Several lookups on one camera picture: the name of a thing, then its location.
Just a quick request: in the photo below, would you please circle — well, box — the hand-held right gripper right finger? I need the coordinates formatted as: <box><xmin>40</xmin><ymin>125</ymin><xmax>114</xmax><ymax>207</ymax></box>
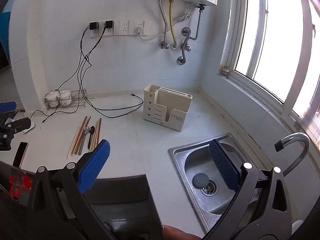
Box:
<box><xmin>200</xmin><ymin>138</ymin><xmax>293</xmax><ymax>240</ymax></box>

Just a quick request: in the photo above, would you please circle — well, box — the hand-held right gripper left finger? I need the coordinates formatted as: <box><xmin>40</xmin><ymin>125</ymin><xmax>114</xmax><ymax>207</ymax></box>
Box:
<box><xmin>26</xmin><ymin>139</ymin><xmax>118</xmax><ymax>240</ymax></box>

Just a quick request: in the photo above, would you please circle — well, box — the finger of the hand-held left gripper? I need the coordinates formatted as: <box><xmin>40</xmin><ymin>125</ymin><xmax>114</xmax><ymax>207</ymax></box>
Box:
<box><xmin>0</xmin><ymin>117</ymin><xmax>32</xmax><ymax>140</ymax></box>
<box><xmin>0</xmin><ymin>102</ymin><xmax>18</xmax><ymax>123</ymax></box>

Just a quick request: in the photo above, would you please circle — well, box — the bunch of wooden chopsticks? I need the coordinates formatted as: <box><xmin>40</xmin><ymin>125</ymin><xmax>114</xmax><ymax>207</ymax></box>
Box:
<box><xmin>67</xmin><ymin>116</ymin><xmax>102</xmax><ymax>159</ymax></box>

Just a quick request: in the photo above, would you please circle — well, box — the cream utensil holder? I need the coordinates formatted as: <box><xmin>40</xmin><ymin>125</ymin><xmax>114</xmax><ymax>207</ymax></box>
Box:
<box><xmin>142</xmin><ymin>84</ymin><xmax>193</xmax><ymax>132</ymax></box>

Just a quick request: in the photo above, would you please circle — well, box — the person's right hand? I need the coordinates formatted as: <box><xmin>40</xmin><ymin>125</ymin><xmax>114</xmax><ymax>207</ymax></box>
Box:
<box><xmin>162</xmin><ymin>225</ymin><xmax>202</xmax><ymax>240</ymax></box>

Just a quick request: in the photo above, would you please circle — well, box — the white power bank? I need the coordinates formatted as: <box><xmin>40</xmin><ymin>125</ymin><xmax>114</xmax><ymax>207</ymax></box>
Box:
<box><xmin>24</xmin><ymin>120</ymin><xmax>36</xmax><ymax>135</ymax></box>

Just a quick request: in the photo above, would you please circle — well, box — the black smartphone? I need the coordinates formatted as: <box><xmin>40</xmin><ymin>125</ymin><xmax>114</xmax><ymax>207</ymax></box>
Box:
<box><xmin>12</xmin><ymin>142</ymin><xmax>28</xmax><ymax>168</ymax></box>

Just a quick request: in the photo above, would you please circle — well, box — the grey drain stopper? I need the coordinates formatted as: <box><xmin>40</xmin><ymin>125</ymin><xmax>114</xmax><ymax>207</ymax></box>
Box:
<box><xmin>192</xmin><ymin>172</ymin><xmax>209</xmax><ymax>188</ymax></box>

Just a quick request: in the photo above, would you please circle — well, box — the dark brown spoon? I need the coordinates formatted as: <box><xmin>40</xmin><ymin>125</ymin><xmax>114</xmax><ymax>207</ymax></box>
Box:
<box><xmin>87</xmin><ymin>126</ymin><xmax>96</xmax><ymax>149</ymax></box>

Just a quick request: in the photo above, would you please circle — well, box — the metal spoon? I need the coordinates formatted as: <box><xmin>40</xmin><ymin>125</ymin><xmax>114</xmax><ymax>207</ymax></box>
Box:
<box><xmin>78</xmin><ymin>126</ymin><xmax>90</xmax><ymax>155</ymax></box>

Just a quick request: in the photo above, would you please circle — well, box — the steel sink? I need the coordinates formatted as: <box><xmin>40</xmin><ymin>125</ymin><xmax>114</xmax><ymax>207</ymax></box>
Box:
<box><xmin>168</xmin><ymin>132</ymin><xmax>283</xmax><ymax>234</ymax></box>

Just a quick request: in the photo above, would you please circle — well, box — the red and grey object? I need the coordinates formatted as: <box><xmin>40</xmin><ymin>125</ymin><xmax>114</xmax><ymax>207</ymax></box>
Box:
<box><xmin>9</xmin><ymin>172</ymin><xmax>33</xmax><ymax>198</ymax></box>

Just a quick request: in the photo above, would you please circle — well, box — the white bowl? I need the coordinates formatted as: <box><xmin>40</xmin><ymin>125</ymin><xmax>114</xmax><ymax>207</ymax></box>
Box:
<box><xmin>46</xmin><ymin>91</ymin><xmax>62</xmax><ymax>107</ymax></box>
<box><xmin>60</xmin><ymin>90</ymin><xmax>73</xmax><ymax>107</ymax></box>

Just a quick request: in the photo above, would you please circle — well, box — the steel faucet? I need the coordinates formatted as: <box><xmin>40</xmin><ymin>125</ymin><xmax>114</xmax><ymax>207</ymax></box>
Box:
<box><xmin>274</xmin><ymin>132</ymin><xmax>311</xmax><ymax>178</ymax></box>

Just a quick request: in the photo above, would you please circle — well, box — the blue board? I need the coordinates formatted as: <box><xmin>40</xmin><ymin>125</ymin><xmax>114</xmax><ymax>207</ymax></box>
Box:
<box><xmin>0</xmin><ymin>0</ymin><xmax>15</xmax><ymax>68</ymax></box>

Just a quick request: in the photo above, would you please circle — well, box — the wire dish rack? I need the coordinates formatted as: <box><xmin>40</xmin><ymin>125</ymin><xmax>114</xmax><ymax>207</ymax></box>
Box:
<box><xmin>44</xmin><ymin>89</ymin><xmax>87</xmax><ymax>109</ymax></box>

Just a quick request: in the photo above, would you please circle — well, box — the short steel corrugated hose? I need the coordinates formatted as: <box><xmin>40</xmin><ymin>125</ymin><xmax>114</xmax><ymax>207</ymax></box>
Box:
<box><xmin>176</xmin><ymin>27</ymin><xmax>192</xmax><ymax>65</ymax></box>

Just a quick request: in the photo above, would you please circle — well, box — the white window frame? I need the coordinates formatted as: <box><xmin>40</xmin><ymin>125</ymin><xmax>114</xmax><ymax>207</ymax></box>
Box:
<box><xmin>220</xmin><ymin>0</ymin><xmax>320</xmax><ymax>135</ymax></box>

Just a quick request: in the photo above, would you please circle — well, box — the row of white wall sockets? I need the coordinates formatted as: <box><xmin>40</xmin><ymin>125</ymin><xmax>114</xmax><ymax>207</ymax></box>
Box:
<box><xmin>89</xmin><ymin>19</ymin><xmax>151</xmax><ymax>38</ymax></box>

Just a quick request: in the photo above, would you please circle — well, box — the white power cord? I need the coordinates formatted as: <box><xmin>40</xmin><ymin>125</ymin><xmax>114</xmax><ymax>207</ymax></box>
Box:
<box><xmin>135</xmin><ymin>5</ymin><xmax>194</xmax><ymax>40</ymax></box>

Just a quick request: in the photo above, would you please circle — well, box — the bent steel corrugated hose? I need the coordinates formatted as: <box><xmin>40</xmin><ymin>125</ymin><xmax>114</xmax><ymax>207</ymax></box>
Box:
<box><xmin>182</xmin><ymin>4</ymin><xmax>206</xmax><ymax>53</ymax></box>

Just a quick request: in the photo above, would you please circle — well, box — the long steel corrugated hose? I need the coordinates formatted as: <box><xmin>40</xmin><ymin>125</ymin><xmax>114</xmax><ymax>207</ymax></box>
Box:
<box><xmin>158</xmin><ymin>0</ymin><xmax>170</xmax><ymax>49</ymax></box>

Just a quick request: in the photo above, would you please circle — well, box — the yellow gas hose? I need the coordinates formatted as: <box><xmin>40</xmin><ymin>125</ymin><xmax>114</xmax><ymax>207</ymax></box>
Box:
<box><xmin>169</xmin><ymin>0</ymin><xmax>178</xmax><ymax>50</ymax></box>

